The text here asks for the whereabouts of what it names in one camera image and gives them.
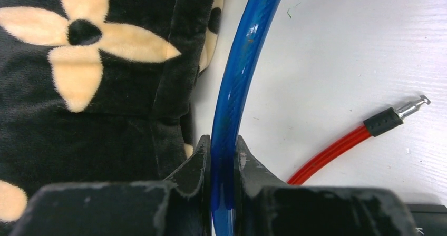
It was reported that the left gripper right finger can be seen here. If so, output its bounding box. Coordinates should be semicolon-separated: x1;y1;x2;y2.
235;137;417;235

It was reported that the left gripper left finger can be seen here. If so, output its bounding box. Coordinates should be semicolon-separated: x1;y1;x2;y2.
11;135;211;235

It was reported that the blue cable lock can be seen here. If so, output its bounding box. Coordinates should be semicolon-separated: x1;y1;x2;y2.
210;0;281;235

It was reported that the black floral pillow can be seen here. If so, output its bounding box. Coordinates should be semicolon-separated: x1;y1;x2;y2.
1;0;225;235

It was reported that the black padlock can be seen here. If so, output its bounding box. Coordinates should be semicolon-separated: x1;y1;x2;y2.
407;204;447;236

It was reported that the red cable lock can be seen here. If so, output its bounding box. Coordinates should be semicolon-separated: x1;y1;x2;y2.
287;95;431;185

